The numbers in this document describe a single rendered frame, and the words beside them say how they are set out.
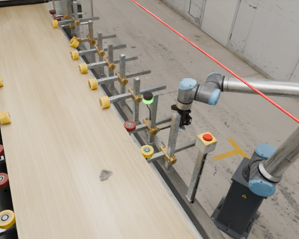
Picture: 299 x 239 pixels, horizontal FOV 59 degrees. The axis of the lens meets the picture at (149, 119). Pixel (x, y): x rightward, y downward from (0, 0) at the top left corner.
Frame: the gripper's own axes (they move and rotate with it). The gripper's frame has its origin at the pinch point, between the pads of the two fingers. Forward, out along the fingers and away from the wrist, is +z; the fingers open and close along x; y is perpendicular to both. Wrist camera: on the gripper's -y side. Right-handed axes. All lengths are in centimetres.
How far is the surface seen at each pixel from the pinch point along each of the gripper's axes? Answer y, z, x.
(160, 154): 4.0, 13.7, -13.2
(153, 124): -16.1, 5.7, -8.4
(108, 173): 11, 5, -50
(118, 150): -4.2, 6.0, -38.1
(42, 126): -43, 6, -75
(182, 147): 4.2, 13.8, 2.9
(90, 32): -141, -7, -9
